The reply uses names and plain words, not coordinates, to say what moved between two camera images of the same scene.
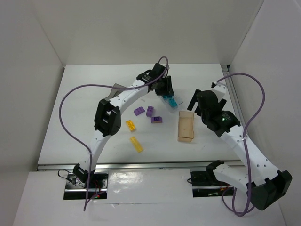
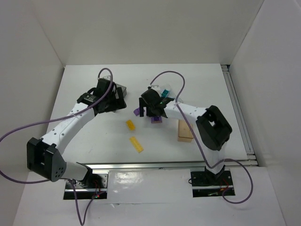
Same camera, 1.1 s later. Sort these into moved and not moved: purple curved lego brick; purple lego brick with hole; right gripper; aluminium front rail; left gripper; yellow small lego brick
Moved: right gripper; left gripper
Not moved: aluminium front rail; yellow small lego brick; purple curved lego brick; purple lego brick with hole
